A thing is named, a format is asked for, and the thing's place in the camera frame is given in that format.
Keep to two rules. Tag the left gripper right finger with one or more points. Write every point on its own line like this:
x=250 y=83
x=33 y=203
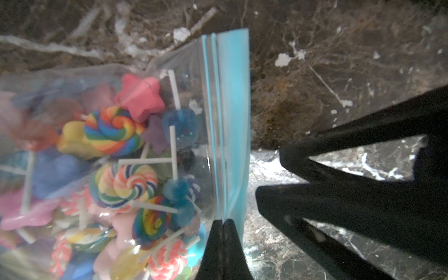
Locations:
x=235 y=264

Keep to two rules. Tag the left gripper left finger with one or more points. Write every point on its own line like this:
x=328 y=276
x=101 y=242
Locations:
x=212 y=265

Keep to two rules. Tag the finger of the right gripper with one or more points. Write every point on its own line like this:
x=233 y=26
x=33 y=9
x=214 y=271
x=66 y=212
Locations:
x=426 y=114
x=412 y=216

